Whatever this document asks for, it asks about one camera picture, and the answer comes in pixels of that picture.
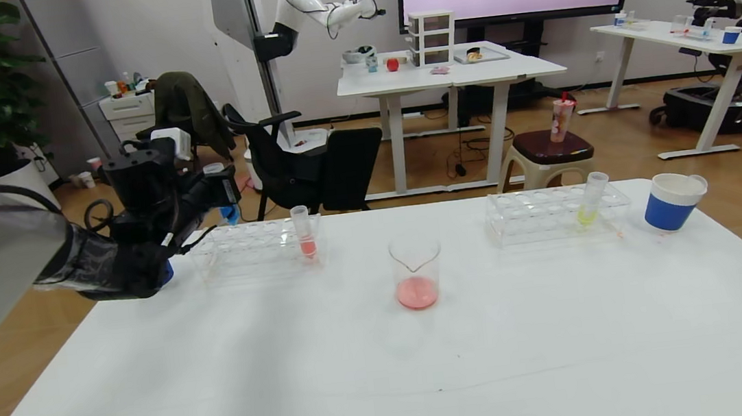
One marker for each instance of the grey tray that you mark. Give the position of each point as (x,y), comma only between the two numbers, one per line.
(493,55)

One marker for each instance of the tall grey cabinet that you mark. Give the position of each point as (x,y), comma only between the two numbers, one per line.
(79,59)

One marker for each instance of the dark green jacket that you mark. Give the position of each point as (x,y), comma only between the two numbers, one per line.
(194,102)

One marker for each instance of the long white table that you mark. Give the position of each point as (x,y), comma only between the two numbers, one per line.
(656,35)

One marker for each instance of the brown seat stool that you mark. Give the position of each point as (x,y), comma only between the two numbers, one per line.
(544,148)

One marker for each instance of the small blue cup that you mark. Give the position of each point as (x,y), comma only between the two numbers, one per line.
(731,37)

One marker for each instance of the small pink object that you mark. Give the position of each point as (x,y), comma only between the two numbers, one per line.
(441,70)

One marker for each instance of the red apple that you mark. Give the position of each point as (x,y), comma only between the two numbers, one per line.
(392,65)

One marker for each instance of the white robot stand column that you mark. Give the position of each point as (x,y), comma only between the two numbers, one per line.
(233,16)

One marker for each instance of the blue pigment test tube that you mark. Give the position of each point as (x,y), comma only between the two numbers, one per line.
(230,216)

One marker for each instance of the small white paper cup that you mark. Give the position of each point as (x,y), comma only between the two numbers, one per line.
(86,180)

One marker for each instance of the white drawer cabinet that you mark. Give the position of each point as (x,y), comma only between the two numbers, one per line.
(126,109)

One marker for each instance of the pink purple cup stack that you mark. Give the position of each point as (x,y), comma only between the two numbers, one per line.
(94,167)

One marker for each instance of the black power adapter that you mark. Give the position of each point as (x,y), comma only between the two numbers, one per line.
(460,171)

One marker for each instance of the pink drink cup with straw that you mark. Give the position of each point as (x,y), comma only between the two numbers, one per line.
(562,120)

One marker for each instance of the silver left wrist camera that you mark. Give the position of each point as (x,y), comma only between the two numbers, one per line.
(171,143)

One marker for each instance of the grey white headset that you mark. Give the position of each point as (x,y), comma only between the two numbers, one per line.
(358,54)

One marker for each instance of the clear acrylic test tube rack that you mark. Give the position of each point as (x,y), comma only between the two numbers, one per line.
(537,218)
(265,247)

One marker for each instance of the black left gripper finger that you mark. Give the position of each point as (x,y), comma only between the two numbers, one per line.
(197,176)
(221,189)

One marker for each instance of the black tabletop robot arm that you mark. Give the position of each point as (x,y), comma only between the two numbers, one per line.
(715,5)

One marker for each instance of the white drawer organizer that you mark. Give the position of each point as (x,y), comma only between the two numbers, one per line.
(432,39)

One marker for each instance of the brown bread roll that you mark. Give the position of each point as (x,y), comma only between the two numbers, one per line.
(474,55)

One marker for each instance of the white desk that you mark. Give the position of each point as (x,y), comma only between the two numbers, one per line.
(385,82)
(501,70)

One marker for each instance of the red pigment test tube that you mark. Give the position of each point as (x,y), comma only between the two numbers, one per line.
(307,245)

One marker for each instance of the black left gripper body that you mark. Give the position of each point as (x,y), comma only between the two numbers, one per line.
(228,185)

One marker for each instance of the blue paper cup white rim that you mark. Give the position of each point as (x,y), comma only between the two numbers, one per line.
(671,207)
(168,274)

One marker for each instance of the white plant pot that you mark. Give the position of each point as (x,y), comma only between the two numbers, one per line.
(23,177)

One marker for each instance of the yellow pigment test tube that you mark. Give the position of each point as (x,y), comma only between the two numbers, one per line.
(587,213)

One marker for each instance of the small bluish glass cup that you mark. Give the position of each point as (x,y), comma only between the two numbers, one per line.
(372,64)

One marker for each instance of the black office armchair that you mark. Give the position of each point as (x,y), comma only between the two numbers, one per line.
(277,169)

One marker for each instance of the white humanoid robot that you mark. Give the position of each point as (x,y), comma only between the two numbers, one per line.
(301,2)

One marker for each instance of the clear glass beaker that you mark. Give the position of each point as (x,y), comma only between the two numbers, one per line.
(418,292)

